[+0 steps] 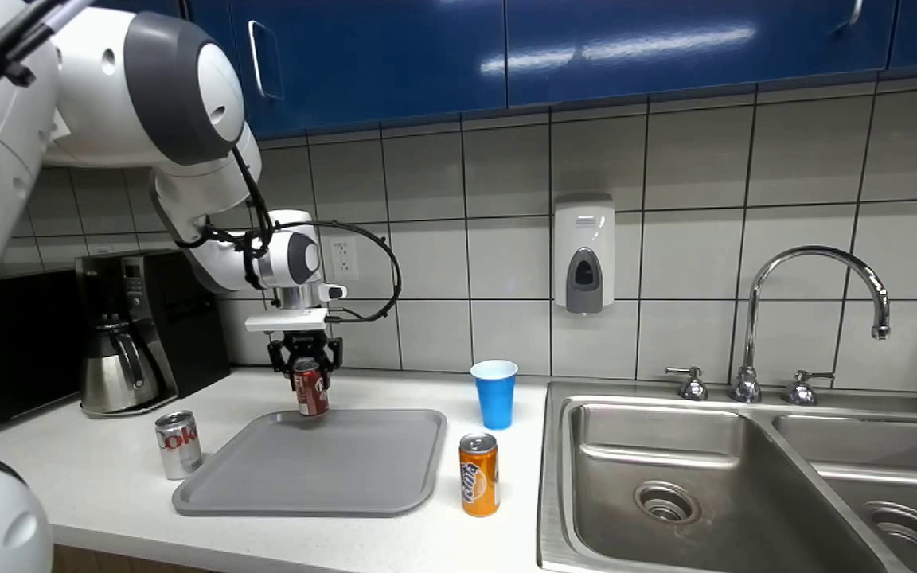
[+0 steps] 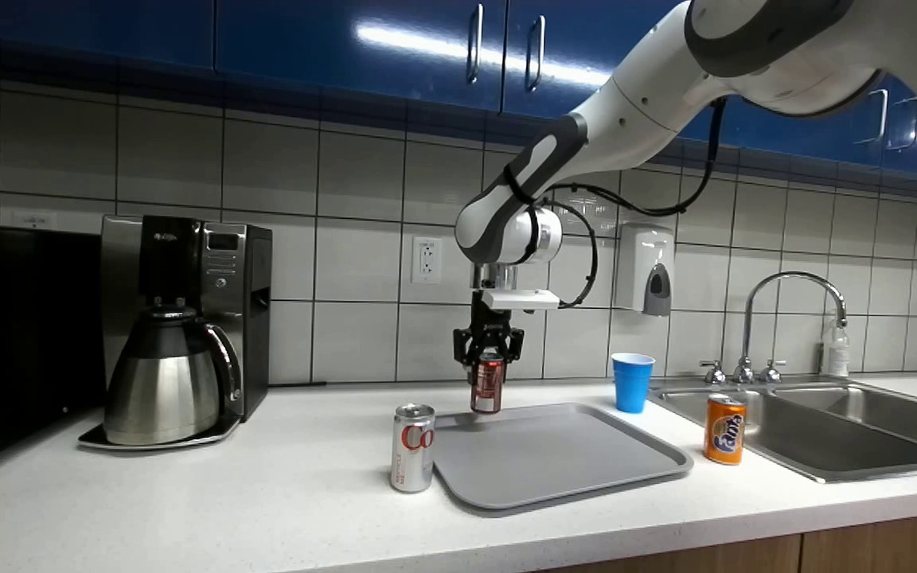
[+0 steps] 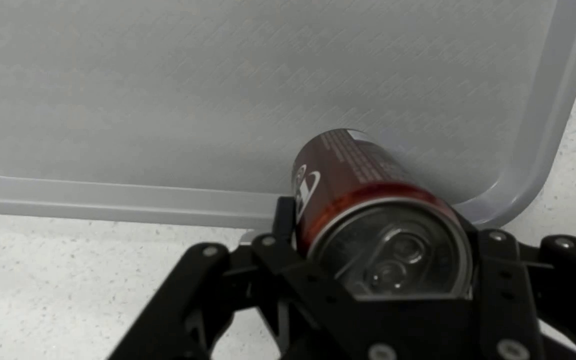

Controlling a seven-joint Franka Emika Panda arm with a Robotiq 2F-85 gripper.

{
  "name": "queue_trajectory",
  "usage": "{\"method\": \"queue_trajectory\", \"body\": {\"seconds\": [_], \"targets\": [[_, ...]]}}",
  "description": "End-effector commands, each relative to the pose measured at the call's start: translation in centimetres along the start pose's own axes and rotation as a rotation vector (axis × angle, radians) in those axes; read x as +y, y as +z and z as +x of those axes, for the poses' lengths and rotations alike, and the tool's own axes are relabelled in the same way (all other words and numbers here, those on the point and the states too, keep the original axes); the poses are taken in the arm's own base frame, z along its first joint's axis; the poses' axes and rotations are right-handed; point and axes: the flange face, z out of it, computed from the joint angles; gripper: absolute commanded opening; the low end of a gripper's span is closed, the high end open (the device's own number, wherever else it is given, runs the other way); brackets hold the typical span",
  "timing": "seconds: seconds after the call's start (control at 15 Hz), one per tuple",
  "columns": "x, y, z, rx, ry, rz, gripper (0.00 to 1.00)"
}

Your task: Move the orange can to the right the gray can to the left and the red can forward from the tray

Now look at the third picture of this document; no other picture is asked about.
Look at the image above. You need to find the dark red soda can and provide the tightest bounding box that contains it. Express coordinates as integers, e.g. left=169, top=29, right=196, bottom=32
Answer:
left=291, top=127, right=473, bottom=298

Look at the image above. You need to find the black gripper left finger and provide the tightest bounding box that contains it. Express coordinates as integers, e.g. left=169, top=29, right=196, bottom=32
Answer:
left=105, top=195, right=369, bottom=360

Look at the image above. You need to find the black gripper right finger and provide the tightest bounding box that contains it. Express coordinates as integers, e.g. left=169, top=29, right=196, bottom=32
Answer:
left=463, top=226, right=576, bottom=360

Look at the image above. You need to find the gray plastic tray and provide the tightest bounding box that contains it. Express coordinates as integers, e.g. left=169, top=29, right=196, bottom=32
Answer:
left=0, top=0, right=576, bottom=232

